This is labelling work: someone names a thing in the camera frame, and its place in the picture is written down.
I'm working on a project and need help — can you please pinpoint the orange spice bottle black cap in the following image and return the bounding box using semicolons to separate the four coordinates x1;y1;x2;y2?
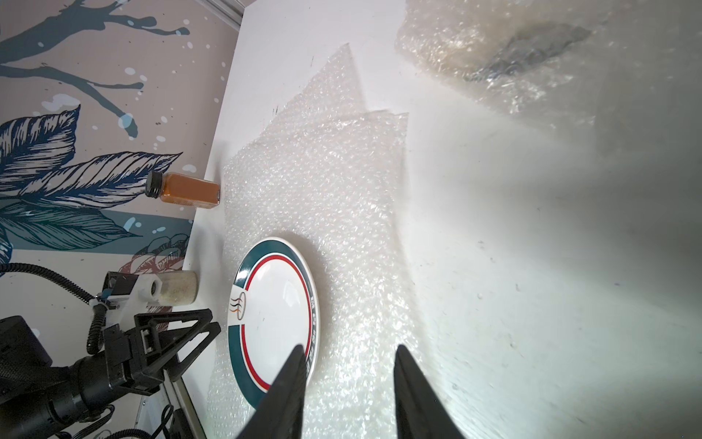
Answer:
144;171;220;209

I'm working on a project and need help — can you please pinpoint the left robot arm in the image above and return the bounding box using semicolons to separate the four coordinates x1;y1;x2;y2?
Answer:
1;309;221;438

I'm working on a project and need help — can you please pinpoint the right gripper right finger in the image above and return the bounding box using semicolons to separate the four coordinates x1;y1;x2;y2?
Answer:
393;345;464;438

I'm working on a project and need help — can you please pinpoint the clear bubble wrap sheet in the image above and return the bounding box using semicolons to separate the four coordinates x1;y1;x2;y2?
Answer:
396;1;701;157
223;45;422;438

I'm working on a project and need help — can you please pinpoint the white plate dark rim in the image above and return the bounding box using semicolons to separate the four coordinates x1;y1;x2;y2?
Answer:
227;237;321;409

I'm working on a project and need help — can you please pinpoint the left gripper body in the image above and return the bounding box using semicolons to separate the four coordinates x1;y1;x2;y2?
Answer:
69;314;170;406

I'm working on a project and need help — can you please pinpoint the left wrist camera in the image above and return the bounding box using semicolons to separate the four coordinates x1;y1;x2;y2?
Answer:
102;272;163;332

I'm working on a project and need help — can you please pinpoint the shaker jar black lid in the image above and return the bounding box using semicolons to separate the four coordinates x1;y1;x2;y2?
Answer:
152;271;199;307

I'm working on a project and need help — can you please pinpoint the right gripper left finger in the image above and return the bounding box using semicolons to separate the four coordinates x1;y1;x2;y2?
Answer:
238;345;307;439

